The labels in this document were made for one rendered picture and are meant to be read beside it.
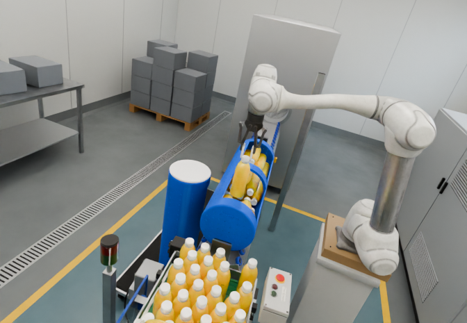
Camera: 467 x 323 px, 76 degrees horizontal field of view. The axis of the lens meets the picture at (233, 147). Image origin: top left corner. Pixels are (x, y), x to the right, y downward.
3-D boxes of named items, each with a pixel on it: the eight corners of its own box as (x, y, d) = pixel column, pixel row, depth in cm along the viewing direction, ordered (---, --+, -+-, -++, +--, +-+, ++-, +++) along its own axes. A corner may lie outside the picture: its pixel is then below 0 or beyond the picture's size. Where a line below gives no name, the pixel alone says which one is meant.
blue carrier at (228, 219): (269, 176, 230) (278, 143, 218) (248, 258, 152) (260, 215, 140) (233, 166, 234) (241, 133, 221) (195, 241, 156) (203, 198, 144)
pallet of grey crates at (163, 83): (208, 118, 568) (219, 55, 515) (189, 131, 499) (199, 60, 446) (154, 101, 596) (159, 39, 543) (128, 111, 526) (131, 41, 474)
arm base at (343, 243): (365, 233, 173) (370, 225, 171) (371, 260, 154) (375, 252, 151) (334, 222, 176) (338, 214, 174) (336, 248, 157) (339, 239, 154)
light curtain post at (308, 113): (274, 228, 323) (325, 73, 248) (273, 231, 318) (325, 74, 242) (268, 226, 324) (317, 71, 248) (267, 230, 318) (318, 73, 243)
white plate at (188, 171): (191, 187, 183) (191, 188, 184) (219, 172, 205) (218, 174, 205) (160, 167, 196) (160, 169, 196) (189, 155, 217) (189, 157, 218)
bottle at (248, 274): (239, 301, 135) (248, 272, 127) (233, 287, 141) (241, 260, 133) (253, 297, 138) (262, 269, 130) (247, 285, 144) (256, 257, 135)
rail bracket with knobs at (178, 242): (189, 255, 154) (192, 240, 149) (184, 265, 147) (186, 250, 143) (171, 249, 155) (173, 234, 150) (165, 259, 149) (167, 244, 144)
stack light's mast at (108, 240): (121, 267, 117) (122, 236, 110) (112, 279, 111) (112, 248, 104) (107, 261, 117) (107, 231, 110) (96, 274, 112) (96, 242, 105)
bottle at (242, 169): (228, 194, 147) (236, 160, 140) (231, 188, 154) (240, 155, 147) (241, 199, 146) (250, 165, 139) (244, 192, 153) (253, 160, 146)
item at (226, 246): (228, 260, 152) (233, 242, 146) (227, 264, 150) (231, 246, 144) (210, 254, 153) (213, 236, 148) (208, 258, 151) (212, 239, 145)
